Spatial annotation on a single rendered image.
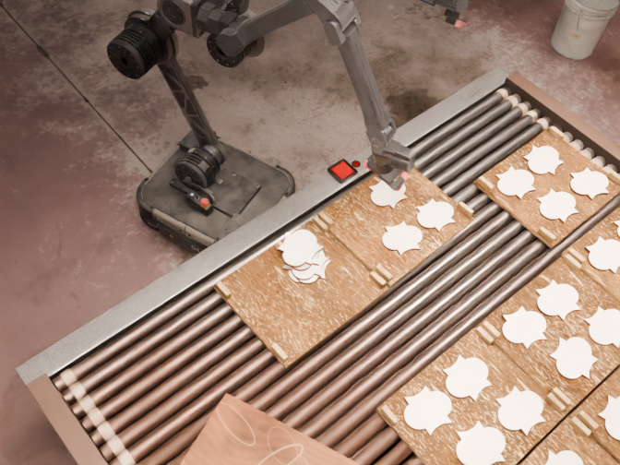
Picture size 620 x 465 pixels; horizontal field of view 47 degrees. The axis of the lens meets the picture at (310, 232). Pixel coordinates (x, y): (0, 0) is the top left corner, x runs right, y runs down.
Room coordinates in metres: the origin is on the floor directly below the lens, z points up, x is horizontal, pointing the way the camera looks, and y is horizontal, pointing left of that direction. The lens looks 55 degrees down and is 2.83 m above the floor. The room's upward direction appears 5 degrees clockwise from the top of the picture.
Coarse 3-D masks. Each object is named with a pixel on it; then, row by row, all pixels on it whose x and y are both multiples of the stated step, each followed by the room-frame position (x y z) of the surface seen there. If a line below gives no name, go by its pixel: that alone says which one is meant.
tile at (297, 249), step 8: (304, 232) 1.29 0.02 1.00; (288, 240) 1.26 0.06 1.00; (296, 240) 1.26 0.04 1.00; (304, 240) 1.27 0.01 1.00; (312, 240) 1.27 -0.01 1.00; (280, 248) 1.23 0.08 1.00; (288, 248) 1.23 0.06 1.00; (296, 248) 1.23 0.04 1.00; (304, 248) 1.23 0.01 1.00; (312, 248) 1.24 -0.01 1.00; (320, 248) 1.24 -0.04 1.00; (288, 256) 1.20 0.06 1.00; (296, 256) 1.20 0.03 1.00; (304, 256) 1.20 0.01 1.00; (312, 256) 1.21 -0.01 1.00; (288, 264) 1.17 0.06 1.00; (296, 264) 1.17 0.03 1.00
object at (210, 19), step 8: (200, 0) 1.71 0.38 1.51; (208, 0) 1.74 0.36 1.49; (192, 8) 1.69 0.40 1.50; (200, 8) 1.71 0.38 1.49; (208, 8) 1.71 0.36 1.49; (216, 8) 1.72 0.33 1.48; (192, 16) 1.69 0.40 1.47; (200, 16) 1.69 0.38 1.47; (208, 16) 1.69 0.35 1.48; (216, 16) 1.69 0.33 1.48; (192, 24) 1.69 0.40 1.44; (200, 24) 1.68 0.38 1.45; (208, 24) 1.68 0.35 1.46; (216, 24) 1.67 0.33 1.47; (200, 32) 1.70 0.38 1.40; (216, 32) 1.67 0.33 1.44
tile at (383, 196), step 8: (384, 184) 1.56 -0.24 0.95; (376, 192) 1.52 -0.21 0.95; (384, 192) 1.53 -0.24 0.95; (392, 192) 1.53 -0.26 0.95; (400, 192) 1.53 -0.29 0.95; (376, 200) 1.49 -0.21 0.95; (384, 200) 1.49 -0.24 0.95; (392, 200) 1.50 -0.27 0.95; (400, 200) 1.50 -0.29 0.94; (392, 208) 1.47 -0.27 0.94
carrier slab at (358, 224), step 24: (360, 192) 1.53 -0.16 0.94; (408, 192) 1.55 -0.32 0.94; (432, 192) 1.56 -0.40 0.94; (336, 216) 1.42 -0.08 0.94; (360, 216) 1.43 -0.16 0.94; (384, 216) 1.43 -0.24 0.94; (408, 216) 1.44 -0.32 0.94; (456, 216) 1.46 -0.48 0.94; (360, 240) 1.33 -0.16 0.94; (432, 240) 1.36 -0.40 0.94; (384, 264) 1.25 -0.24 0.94; (408, 264) 1.25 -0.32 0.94
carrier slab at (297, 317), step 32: (256, 256) 1.23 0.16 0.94; (352, 256) 1.26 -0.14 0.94; (256, 288) 1.11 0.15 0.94; (288, 288) 1.13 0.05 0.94; (320, 288) 1.14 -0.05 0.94; (352, 288) 1.15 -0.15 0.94; (384, 288) 1.16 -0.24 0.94; (256, 320) 1.00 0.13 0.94; (288, 320) 1.01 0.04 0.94; (320, 320) 1.02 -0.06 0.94; (288, 352) 0.91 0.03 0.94
